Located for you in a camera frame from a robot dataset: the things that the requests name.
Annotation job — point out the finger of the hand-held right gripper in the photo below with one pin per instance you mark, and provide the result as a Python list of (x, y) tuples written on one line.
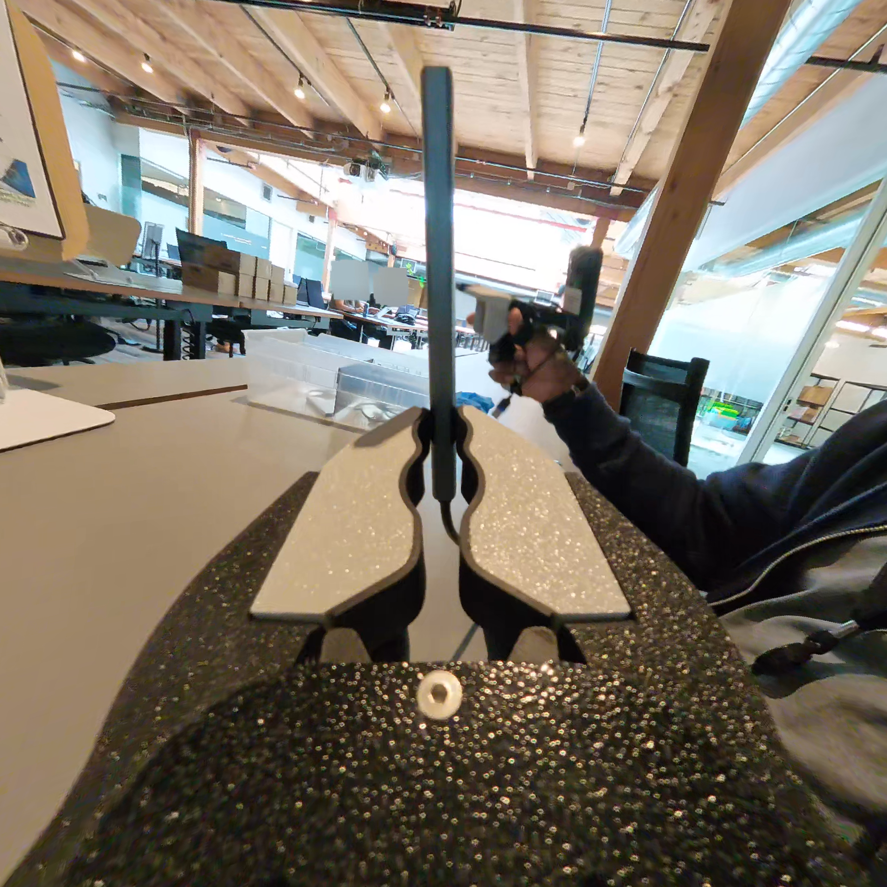
[(493, 315)]

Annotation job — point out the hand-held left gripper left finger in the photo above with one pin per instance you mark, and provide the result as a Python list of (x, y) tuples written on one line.
[(346, 533)]

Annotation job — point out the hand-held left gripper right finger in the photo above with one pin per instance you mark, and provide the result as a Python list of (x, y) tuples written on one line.
[(533, 533)]

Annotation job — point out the grey usb hub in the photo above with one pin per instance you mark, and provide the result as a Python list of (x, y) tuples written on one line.
[(440, 277)]

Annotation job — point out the clear plastic bin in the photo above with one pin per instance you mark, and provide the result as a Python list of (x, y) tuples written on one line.
[(291, 367)]

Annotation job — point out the person's right forearm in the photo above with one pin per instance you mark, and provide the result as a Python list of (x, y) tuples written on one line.
[(644, 471)]

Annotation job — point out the person's right hand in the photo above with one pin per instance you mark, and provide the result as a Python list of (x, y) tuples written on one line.
[(547, 367)]

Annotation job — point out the blue crumpled glove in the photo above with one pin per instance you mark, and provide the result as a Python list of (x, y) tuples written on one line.
[(475, 403)]

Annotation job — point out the black wristwatch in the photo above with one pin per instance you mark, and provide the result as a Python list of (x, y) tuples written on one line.
[(578, 388)]

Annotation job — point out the black wooden chair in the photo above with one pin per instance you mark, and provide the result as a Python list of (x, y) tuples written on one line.
[(665, 409)]

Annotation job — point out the stack of cardboard boxes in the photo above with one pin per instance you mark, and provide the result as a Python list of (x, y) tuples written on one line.
[(235, 277)]

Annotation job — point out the metal shelving rack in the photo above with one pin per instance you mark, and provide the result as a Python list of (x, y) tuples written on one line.
[(831, 409)]

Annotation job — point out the person's torso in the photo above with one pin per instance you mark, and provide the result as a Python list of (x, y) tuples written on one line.
[(818, 554)]

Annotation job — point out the black computer screen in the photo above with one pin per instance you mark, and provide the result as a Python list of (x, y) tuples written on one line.
[(197, 246)]

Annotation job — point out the white document stand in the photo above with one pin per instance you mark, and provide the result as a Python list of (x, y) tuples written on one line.
[(48, 419)]

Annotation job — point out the brown office desk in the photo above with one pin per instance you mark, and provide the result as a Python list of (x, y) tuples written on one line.
[(138, 291)]

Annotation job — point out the black office chair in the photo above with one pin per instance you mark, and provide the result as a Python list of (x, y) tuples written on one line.
[(55, 343)]

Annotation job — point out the rounded beige board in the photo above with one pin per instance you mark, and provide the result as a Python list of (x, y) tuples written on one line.
[(114, 235)]

